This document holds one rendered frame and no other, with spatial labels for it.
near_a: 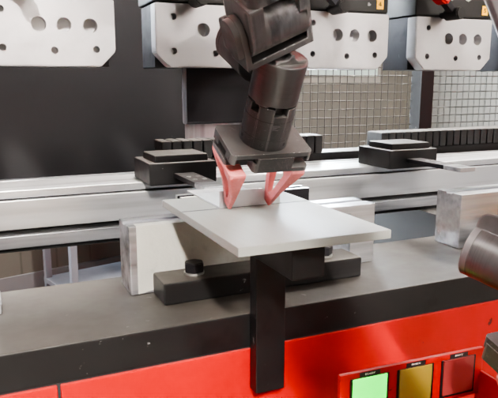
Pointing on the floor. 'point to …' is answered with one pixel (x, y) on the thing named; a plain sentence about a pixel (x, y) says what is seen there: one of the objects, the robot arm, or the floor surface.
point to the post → (421, 99)
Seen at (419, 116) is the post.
